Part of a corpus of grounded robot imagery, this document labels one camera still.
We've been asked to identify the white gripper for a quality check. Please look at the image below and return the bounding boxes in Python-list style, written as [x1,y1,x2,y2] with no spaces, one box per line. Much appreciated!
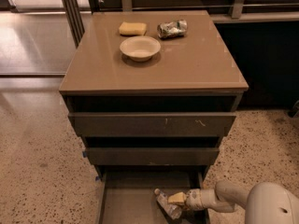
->
[168,189,208,211]

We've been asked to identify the clear plastic water bottle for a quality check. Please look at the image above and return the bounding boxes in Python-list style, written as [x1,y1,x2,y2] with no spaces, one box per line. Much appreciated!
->
[154,189,182,220]

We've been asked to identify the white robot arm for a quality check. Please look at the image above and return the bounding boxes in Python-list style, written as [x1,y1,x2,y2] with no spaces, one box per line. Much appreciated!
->
[167,180,299,224]

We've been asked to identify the open bottom drawer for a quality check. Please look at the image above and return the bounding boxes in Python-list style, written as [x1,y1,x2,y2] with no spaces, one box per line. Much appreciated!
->
[95,172,210,224]

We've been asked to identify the brown drawer cabinet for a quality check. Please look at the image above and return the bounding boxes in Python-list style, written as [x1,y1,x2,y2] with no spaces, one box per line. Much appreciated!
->
[58,9,249,224]

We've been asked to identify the middle drawer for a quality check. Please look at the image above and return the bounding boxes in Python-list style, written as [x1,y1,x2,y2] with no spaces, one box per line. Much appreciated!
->
[85,147,219,166]

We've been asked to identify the top drawer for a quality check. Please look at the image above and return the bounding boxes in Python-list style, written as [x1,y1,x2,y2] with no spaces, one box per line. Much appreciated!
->
[68,112,235,137]

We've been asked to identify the white bowl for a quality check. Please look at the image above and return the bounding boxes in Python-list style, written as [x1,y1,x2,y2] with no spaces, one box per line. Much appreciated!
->
[120,35,161,62]

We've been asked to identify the yellow sponge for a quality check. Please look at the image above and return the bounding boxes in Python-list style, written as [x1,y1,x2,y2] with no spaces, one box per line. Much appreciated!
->
[119,21,147,35]

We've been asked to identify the metal railing frame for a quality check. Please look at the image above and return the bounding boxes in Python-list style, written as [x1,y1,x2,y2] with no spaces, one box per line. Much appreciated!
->
[1,0,299,42]

